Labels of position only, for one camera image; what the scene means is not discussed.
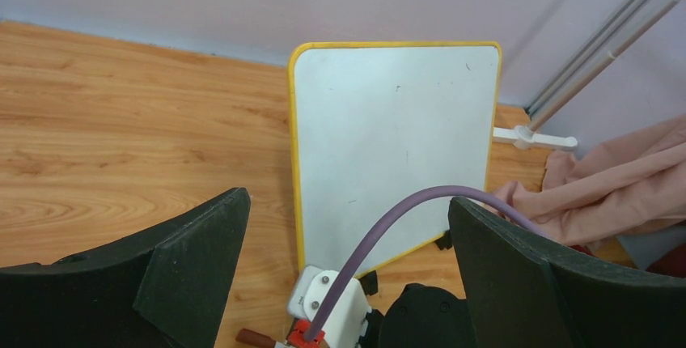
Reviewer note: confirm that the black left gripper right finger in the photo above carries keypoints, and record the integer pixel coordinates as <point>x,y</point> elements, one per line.
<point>523,290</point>

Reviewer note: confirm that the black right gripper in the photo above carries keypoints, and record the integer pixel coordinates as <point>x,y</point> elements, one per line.
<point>422,316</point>

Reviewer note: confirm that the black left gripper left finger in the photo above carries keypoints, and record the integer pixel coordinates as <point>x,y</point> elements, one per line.
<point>164,286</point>

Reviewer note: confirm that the brown whiteboard marker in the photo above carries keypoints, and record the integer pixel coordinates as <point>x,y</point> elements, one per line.
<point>258,340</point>

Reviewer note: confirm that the yellow framed whiteboard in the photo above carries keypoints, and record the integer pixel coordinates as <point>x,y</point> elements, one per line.
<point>372,122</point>

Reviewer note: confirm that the red garment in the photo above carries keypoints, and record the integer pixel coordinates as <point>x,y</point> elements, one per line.
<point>671,264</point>

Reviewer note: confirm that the pink garment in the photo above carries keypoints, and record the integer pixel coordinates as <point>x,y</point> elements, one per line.
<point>628,185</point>

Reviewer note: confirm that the metal clothes rack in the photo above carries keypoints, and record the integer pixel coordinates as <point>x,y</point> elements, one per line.
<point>626,24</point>

